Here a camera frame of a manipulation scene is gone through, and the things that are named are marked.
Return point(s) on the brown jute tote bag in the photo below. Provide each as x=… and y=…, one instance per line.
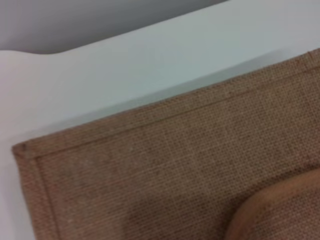
x=175, y=162

